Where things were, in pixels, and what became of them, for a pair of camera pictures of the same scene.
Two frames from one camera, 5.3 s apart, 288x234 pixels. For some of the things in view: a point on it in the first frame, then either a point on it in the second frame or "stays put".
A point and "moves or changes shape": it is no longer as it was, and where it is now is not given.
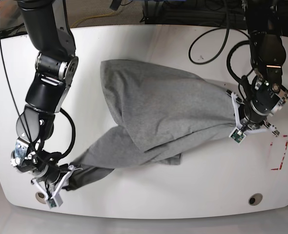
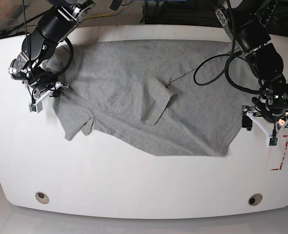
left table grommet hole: (40, 197) stays put
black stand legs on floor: (7, 32) stays put
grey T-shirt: (163, 111) moves or changes shape
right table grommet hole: (255, 199) stays put
